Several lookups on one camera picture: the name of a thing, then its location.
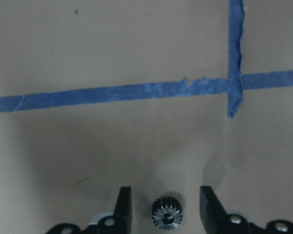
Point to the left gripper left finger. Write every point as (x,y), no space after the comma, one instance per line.
(123,211)

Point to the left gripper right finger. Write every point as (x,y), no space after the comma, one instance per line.
(213,215)

